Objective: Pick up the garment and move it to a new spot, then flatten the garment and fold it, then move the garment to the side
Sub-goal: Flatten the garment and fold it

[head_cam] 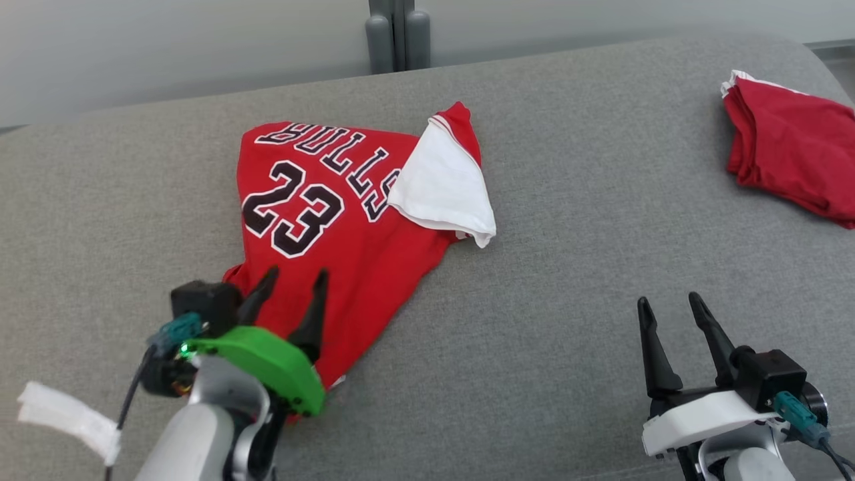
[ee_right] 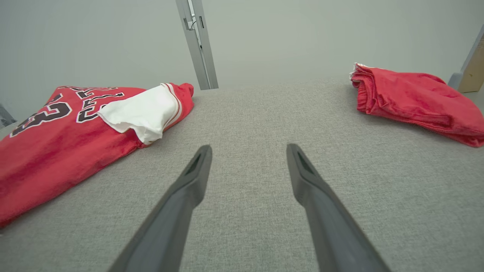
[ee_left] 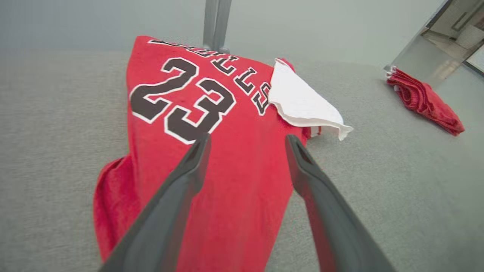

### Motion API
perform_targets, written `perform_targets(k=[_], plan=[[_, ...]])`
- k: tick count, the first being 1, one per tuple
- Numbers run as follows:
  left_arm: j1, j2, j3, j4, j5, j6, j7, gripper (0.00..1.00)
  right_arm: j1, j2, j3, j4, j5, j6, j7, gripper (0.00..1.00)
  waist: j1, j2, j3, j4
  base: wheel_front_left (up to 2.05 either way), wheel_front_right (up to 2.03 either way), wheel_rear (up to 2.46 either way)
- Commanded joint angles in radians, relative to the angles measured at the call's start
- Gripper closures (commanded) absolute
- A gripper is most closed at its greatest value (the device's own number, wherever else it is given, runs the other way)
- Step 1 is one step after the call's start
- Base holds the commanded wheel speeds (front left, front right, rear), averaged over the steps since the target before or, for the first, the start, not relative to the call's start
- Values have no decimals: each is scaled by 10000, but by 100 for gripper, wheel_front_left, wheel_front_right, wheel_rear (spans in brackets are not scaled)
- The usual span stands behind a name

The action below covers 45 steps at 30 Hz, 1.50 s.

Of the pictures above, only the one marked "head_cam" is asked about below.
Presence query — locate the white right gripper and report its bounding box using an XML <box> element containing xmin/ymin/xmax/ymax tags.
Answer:
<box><xmin>637</xmin><ymin>291</ymin><xmax>781</xmax><ymax>462</ymax></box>

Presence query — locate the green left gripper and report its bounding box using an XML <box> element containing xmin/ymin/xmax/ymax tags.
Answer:
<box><xmin>183</xmin><ymin>266</ymin><xmax>330</xmax><ymax>417</ymax></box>

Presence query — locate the red Bulls 23 jersey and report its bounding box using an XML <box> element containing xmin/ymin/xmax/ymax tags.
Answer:
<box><xmin>222</xmin><ymin>102</ymin><xmax>498</xmax><ymax>426</ymax></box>

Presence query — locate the red shorts white trim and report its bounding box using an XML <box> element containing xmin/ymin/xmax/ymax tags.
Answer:
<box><xmin>719</xmin><ymin>69</ymin><xmax>855</xmax><ymax>230</ymax></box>

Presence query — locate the dark grey baseboard strip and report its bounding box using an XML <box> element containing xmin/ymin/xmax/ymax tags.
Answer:
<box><xmin>804</xmin><ymin>39</ymin><xmax>855</xmax><ymax>65</ymax></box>

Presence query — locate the teal left camera connector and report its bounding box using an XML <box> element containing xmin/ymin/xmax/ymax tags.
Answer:
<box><xmin>148</xmin><ymin>312</ymin><xmax>205</xmax><ymax>359</ymax></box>

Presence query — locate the teal camera connector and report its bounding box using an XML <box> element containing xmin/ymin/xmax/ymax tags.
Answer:
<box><xmin>774</xmin><ymin>391</ymin><xmax>833</xmax><ymax>449</ymax></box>
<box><xmin>148</xmin><ymin>312</ymin><xmax>205</xmax><ymax>359</ymax></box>

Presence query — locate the teal right camera connector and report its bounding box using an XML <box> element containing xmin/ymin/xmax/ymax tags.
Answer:
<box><xmin>774</xmin><ymin>391</ymin><xmax>833</xmax><ymax>449</ymax></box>

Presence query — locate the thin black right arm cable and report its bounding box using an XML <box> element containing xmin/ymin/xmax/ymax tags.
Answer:
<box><xmin>818</xmin><ymin>434</ymin><xmax>855</xmax><ymax>476</ymax></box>

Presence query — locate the white cable label tape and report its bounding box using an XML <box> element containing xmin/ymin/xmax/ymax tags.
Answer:
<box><xmin>17</xmin><ymin>380</ymin><xmax>122</xmax><ymax>466</ymax></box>

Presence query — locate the grey cylinder post foot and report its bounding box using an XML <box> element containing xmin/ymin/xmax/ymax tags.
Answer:
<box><xmin>404</xmin><ymin>9</ymin><xmax>432</xmax><ymax>70</ymax></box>
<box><xmin>364</xmin><ymin>13</ymin><xmax>394</xmax><ymax>75</ymax></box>

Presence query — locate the grey partition post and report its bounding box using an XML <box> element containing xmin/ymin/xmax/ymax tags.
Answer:
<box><xmin>369</xmin><ymin>0</ymin><xmax>416</xmax><ymax>71</ymax></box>

